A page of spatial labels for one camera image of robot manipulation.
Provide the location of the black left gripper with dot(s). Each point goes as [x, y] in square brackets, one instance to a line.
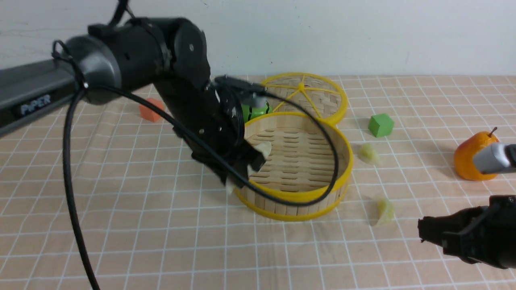
[212, 116]

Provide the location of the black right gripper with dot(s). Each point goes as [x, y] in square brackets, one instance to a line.
[481, 234]

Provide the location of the pale dumpling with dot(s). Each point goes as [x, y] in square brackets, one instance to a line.
[229, 186]
[265, 148]

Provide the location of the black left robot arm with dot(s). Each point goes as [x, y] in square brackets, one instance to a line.
[170, 54]

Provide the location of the bamboo steamer tray yellow rim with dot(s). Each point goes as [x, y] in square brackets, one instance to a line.
[299, 167]

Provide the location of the woven bamboo steamer lid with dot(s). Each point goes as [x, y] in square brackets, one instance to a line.
[318, 95]

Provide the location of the green watermelon ball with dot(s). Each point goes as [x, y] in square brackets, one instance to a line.
[250, 113]

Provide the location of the greenish dumpling right lower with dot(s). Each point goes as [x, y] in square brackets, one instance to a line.
[385, 210]

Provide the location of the greenish dumpling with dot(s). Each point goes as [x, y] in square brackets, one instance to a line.
[385, 210]
[368, 154]

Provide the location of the orange yellow toy pear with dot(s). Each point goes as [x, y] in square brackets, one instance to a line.
[463, 162]

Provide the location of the peach checkered tablecloth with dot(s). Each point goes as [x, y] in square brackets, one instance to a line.
[153, 219]

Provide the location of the orange foam cube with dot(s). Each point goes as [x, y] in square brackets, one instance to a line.
[149, 114]

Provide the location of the greenish dumpling right upper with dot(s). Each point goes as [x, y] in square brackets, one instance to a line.
[368, 154]

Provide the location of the green foam cube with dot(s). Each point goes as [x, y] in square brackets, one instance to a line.
[381, 125]

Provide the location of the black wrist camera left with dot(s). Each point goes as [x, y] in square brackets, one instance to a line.
[250, 94]

